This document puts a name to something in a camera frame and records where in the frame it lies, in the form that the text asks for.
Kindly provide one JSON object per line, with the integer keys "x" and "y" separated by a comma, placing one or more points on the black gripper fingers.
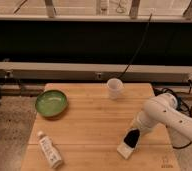
{"x": 132, "y": 137}

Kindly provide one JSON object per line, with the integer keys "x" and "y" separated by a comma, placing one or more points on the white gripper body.
{"x": 143, "y": 123}

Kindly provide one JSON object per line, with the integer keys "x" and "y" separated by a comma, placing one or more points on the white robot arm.
{"x": 158, "y": 109}

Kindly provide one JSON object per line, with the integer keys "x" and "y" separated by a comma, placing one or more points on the white sponge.
{"x": 125, "y": 150}

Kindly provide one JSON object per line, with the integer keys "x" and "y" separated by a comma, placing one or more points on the white plastic cup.
{"x": 115, "y": 88}

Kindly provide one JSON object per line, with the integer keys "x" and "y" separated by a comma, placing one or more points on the white plastic bottle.
{"x": 49, "y": 150}

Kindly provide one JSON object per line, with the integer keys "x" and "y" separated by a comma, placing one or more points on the green bowl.
{"x": 51, "y": 103}

